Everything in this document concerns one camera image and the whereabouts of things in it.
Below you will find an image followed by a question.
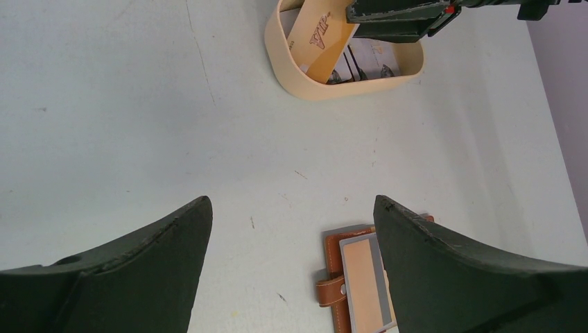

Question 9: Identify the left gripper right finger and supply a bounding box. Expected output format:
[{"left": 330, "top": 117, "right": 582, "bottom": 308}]
[{"left": 373, "top": 195, "right": 587, "bottom": 332}]

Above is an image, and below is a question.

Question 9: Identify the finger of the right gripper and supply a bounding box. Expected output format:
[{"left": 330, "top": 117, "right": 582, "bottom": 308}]
[
  {"left": 354, "top": 18, "right": 453, "bottom": 44},
  {"left": 345, "top": 0, "right": 452, "bottom": 24}
]

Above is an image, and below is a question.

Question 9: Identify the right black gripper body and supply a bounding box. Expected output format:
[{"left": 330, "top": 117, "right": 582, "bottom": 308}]
[{"left": 451, "top": 0, "right": 562, "bottom": 21}]

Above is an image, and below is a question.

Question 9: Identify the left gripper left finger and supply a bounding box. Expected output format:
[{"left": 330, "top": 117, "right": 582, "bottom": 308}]
[{"left": 1, "top": 196, "right": 213, "bottom": 332}]

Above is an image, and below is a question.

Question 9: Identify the beige oval tray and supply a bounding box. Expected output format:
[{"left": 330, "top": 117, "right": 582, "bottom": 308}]
[{"left": 264, "top": 1, "right": 425, "bottom": 101}]

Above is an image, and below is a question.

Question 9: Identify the gold credit card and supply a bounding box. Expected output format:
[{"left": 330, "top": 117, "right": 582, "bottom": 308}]
[{"left": 287, "top": 0, "right": 358, "bottom": 84}]

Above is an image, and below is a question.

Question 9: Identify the silver VIP credit card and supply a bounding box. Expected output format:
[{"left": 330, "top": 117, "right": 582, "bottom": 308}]
[{"left": 279, "top": 8, "right": 401, "bottom": 85}]

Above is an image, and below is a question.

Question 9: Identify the brown leather card holder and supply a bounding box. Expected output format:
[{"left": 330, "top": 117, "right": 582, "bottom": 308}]
[{"left": 315, "top": 214, "right": 435, "bottom": 333}]

